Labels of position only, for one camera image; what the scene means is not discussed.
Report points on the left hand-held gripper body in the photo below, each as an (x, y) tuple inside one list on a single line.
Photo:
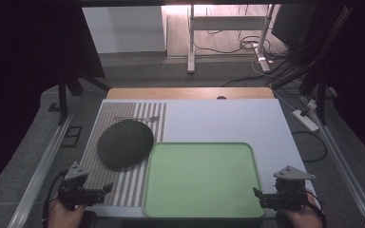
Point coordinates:
[(76, 190)]

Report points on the black round plate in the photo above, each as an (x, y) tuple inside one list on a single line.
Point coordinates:
[(125, 144)]

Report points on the aluminium rail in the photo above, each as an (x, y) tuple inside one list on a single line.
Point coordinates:
[(345, 171), (39, 171)]

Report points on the black floor frame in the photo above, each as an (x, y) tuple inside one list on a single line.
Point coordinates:
[(72, 136)]

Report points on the person's left hand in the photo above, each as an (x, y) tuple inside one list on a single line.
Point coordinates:
[(64, 216)]

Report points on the white power strip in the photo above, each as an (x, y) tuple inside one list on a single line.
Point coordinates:
[(305, 120)]

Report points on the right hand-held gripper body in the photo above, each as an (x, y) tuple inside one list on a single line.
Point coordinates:
[(287, 193)]

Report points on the grey striped placemat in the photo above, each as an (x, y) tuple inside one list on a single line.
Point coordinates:
[(123, 183)]

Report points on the green plastic tray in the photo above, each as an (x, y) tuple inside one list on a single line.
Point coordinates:
[(202, 180)]

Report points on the black metal stand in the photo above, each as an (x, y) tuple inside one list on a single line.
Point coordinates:
[(66, 88), (320, 79)]

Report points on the person's right hand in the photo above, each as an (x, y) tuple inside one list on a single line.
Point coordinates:
[(304, 217)]

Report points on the white desk frame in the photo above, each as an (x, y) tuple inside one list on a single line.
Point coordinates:
[(225, 22)]

